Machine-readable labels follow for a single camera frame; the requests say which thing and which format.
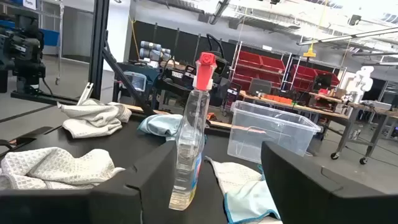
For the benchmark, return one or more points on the long ceiling light bar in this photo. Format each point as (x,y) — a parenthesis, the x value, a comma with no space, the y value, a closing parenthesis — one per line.
(348,35)

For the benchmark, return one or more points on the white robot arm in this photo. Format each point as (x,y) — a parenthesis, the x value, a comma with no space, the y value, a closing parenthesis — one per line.
(362,82)

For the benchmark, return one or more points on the metal shelf with red bins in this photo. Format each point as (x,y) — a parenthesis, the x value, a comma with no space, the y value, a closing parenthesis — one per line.
(306,74)
(258,62)

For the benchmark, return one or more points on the grey waffle microfiber towel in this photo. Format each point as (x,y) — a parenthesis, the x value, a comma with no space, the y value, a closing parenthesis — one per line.
(93,118)
(56,168)

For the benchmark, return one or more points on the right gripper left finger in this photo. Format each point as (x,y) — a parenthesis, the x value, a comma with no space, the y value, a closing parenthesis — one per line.
(77,205)

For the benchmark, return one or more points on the glass jar with pink lid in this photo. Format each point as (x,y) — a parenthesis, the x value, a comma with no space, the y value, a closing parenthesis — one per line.
(189,149)

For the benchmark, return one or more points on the black monitor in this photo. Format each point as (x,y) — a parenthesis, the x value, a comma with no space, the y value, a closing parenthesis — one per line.
(259,87)
(323,81)

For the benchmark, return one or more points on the black frame strut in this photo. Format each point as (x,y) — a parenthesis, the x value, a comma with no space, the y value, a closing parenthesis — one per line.
(99,46)

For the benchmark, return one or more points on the blue and white cloth pile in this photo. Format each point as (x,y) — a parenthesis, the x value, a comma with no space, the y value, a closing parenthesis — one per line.
(233,174)

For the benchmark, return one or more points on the light blue microfiber towel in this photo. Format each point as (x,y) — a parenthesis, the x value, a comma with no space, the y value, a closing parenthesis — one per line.
(252,202)
(160,124)

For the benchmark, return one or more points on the orange blocks row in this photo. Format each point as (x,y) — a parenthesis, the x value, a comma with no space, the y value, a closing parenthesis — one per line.
(278,99)

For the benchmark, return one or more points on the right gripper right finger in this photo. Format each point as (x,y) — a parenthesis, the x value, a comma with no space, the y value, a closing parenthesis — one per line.
(317,199)

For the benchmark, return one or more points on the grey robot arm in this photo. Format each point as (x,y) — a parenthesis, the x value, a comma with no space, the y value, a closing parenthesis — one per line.
(152,51)

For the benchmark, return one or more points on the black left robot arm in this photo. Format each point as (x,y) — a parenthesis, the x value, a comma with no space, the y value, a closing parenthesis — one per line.
(175,76)

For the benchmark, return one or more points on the clear plastic bin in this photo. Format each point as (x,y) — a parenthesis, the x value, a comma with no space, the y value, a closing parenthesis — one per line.
(267,127)

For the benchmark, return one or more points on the wooden workbench on castors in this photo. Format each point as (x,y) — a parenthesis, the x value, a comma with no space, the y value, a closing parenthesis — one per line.
(329,113)

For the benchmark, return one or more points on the silver metal bracket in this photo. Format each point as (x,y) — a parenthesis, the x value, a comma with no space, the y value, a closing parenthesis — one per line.
(84,93)

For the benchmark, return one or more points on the yellow pendant outlet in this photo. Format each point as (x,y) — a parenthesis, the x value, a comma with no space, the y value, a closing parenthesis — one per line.
(309,53)

